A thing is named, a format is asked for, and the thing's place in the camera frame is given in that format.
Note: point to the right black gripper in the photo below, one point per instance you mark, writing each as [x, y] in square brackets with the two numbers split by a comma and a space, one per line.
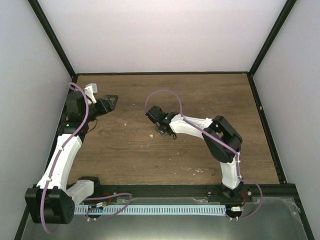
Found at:
[164, 134]

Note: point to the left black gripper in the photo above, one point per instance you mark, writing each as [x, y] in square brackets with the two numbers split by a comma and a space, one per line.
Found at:
[103, 102]

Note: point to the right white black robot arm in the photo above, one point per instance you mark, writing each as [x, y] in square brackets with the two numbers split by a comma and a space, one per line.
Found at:
[223, 142]

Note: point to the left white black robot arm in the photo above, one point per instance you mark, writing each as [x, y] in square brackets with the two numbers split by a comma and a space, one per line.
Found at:
[51, 201]

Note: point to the grey metal front plate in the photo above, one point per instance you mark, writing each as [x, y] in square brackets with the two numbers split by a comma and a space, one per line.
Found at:
[273, 218]

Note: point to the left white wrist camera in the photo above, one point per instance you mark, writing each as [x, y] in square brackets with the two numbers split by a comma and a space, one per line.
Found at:
[90, 90]

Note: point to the black aluminium frame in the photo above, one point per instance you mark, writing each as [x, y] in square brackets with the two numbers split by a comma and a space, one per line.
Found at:
[126, 149]

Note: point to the light blue slotted cable duct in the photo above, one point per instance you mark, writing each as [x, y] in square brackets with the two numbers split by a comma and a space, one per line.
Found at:
[185, 210]

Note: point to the black front mounting rail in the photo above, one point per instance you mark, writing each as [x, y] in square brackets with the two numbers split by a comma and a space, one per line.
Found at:
[213, 193]

